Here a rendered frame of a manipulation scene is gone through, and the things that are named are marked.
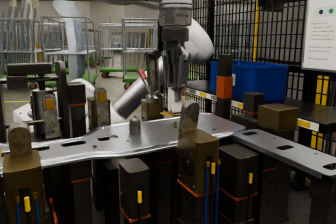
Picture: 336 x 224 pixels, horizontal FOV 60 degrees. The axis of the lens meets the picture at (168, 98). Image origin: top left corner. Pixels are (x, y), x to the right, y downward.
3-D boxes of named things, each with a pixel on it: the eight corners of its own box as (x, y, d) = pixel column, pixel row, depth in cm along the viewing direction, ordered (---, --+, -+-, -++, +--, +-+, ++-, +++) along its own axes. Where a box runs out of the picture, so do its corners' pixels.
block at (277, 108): (270, 227, 87) (279, 110, 80) (251, 213, 94) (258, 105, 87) (288, 219, 91) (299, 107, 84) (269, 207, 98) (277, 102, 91)
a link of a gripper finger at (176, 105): (180, 87, 83) (182, 88, 83) (180, 111, 85) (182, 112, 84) (171, 88, 82) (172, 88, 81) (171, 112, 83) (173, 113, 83)
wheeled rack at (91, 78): (91, 95, 672) (87, 15, 638) (45, 96, 658) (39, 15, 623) (98, 83, 857) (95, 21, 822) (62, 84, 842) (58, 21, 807)
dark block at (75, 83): (77, 212, 95) (68, 84, 87) (73, 201, 101) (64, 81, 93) (92, 208, 97) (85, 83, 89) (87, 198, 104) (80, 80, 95)
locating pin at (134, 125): (131, 141, 78) (131, 118, 77) (127, 138, 81) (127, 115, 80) (142, 139, 80) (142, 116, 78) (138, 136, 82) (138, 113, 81)
